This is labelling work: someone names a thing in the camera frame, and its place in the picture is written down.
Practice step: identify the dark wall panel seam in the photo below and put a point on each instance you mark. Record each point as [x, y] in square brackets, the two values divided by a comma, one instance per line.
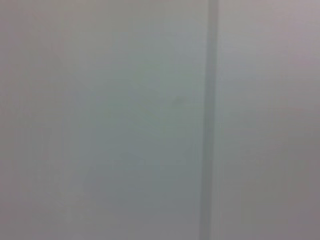
[209, 125]

